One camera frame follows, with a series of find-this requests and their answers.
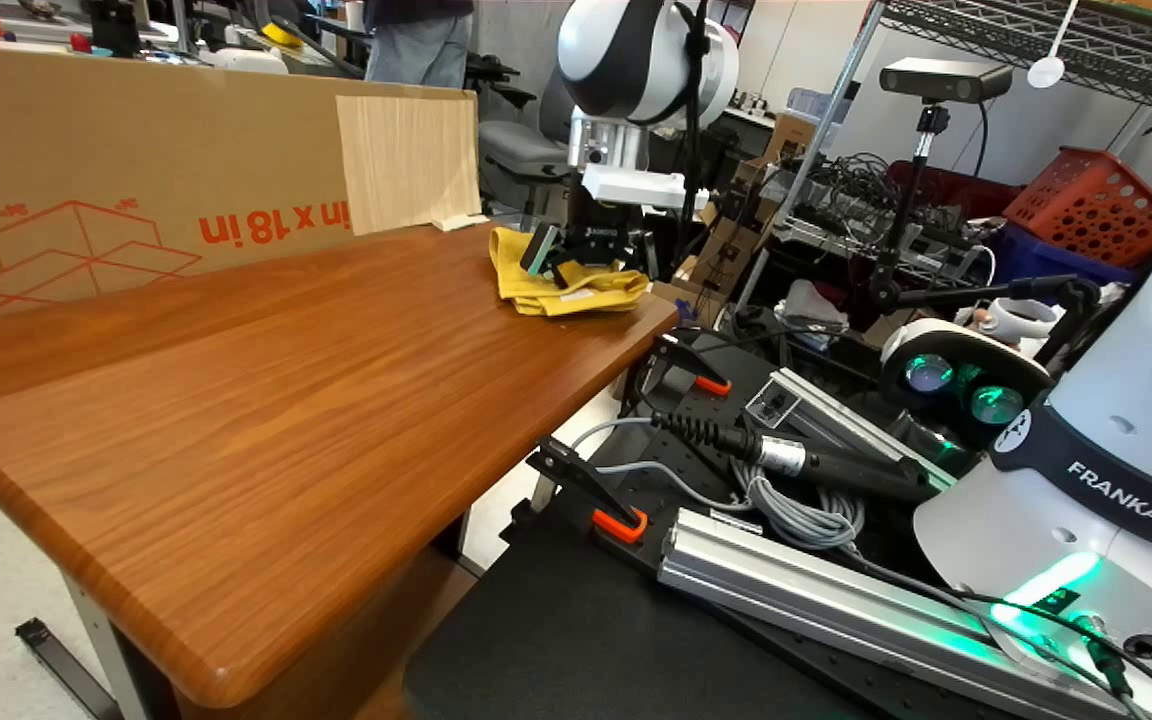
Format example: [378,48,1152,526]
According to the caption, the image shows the grey office chair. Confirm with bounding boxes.
[476,71,575,223]

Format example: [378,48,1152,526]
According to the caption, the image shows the short aluminium extrusion piece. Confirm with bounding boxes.
[739,364,959,492]

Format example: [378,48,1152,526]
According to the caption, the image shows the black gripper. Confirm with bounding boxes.
[522,211,670,284]

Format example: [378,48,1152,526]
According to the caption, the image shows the black camera on stand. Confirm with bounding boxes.
[875,58,1015,110]

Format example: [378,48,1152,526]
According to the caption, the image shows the long aluminium extrusion rail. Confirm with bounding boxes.
[653,506,1142,720]

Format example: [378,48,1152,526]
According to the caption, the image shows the red plastic basket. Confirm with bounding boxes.
[1001,144,1152,271]

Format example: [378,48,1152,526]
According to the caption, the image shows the person in blue jeans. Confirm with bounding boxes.
[364,0,482,93]

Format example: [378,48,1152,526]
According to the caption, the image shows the stacked brown cardboard boxes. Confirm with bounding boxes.
[695,111,808,301]

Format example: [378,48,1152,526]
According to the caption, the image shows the white housing with green lights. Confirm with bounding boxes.
[875,318,1055,445]

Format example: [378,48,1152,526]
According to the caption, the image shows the black tool with metal collar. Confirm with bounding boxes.
[649,396,939,506]

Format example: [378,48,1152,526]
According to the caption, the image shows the light wood panel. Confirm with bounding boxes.
[333,90,490,241]

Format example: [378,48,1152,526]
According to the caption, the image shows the black clamp with orange handle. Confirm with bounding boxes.
[653,333,739,406]
[527,437,653,551]

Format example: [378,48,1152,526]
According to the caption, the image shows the grey metal table leg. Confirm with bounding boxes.
[13,572,152,720]

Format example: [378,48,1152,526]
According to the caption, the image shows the yellow terry towel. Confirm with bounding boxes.
[490,220,655,319]

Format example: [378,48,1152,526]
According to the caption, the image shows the large brown cardboard box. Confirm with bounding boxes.
[0,43,482,333]

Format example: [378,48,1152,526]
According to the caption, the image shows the black camera stand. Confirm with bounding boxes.
[868,96,956,324]

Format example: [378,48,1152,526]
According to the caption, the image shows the blue plastic bin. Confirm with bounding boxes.
[993,220,1142,292]

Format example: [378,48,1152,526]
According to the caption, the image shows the white cup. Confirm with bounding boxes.
[971,292,1073,356]

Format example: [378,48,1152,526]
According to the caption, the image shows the white round hanging tag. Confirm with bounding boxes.
[1025,0,1084,96]

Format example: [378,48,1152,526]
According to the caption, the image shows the grey cable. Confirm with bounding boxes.
[587,414,873,558]

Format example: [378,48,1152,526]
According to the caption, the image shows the metal wire shelf rack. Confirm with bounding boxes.
[734,0,1152,318]

